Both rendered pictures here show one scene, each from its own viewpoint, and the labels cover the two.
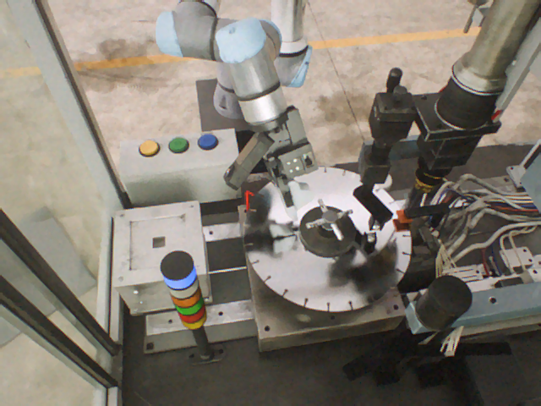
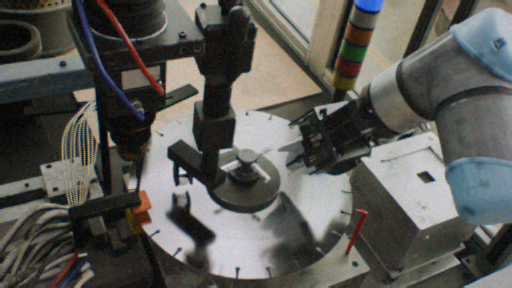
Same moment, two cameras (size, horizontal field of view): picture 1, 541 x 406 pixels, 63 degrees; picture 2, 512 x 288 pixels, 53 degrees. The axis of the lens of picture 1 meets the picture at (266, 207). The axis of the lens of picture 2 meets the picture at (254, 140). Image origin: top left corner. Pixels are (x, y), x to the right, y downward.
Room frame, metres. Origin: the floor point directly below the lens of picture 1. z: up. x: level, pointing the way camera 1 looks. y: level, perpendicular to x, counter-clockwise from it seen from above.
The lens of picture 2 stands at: (0.94, -0.31, 1.51)
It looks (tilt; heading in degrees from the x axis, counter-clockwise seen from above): 43 degrees down; 157
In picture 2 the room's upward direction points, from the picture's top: 11 degrees clockwise
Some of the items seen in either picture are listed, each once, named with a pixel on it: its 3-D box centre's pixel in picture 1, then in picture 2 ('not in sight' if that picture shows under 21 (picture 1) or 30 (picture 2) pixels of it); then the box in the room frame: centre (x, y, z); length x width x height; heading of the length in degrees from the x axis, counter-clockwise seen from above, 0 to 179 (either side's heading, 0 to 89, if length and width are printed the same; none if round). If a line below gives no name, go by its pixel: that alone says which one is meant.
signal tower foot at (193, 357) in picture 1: (205, 353); not in sight; (0.27, 0.12, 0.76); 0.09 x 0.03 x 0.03; 101
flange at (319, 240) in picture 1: (327, 227); (243, 174); (0.46, -0.12, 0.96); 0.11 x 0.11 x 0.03
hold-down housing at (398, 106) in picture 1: (384, 138); (219, 77); (0.50, -0.19, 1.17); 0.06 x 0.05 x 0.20; 92
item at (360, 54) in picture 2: (188, 298); (354, 47); (0.27, 0.12, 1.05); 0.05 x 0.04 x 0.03; 11
